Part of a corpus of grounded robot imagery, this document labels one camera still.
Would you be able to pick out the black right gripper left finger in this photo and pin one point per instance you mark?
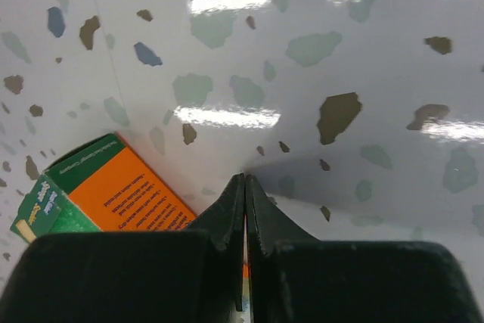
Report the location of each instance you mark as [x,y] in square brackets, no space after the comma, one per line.
[190,275]

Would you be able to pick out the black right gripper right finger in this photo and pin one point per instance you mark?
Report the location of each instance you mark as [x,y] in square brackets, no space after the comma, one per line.
[295,277]

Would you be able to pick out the green top sponge box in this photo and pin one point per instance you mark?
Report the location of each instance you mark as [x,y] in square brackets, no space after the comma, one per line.
[102,185]

